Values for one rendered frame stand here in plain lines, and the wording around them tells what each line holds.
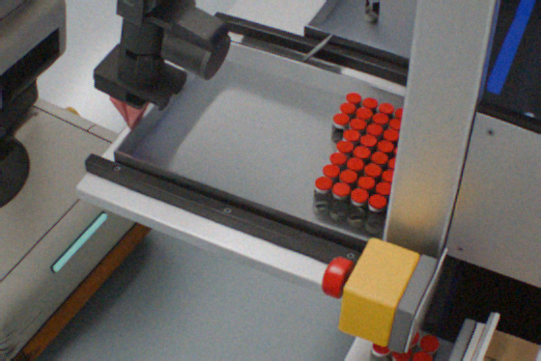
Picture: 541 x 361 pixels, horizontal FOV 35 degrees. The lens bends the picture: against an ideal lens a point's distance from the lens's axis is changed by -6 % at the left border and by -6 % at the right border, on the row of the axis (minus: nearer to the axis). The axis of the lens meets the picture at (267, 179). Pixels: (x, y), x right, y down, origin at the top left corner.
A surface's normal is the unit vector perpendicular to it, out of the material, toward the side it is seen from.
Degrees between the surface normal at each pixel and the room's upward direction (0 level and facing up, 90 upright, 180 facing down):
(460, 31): 90
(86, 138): 0
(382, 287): 0
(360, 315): 90
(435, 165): 90
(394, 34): 0
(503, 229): 90
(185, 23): 16
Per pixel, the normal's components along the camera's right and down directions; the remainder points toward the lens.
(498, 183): -0.43, 0.64
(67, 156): 0.01, -0.70
